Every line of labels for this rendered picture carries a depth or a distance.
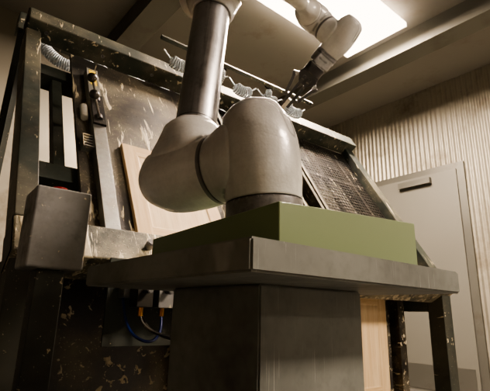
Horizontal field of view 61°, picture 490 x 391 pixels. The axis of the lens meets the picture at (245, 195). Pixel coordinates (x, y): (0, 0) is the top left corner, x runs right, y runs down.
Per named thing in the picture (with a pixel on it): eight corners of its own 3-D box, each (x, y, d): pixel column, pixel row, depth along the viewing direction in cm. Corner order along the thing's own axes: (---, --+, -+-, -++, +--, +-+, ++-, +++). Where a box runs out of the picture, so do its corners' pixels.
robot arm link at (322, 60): (336, 62, 158) (326, 74, 160) (336, 60, 166) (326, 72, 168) (319, 46, 157) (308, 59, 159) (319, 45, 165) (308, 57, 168)
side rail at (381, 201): (419, 285, 240) (434, 273, 235) (335, 159, 310) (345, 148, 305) (427, 285, 245) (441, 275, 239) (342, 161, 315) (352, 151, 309)
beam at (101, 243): (0, 275, 109) (10, 249, 103) (3, 239, 116) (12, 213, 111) (439, 303, 237) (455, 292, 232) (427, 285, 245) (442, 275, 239)
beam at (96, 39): (22, 36, 183) (29, 15, 178) (23, 25, 190) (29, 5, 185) (348, 156, 312) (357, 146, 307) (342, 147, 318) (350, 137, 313)
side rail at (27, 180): (4, 239, 117) (14, 213, 111) (19, 48, 187) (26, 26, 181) (27, 242, 120) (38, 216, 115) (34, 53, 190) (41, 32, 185)
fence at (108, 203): (101, 237, 128) (105, 229, 126) (83, 74, 189) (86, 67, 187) (116, 239, 131) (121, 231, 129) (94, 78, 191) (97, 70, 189)
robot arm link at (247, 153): (278, 188, 72) (270, 74, 78) (198, 205, 82) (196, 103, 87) (318, 203, 85) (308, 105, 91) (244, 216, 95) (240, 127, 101)
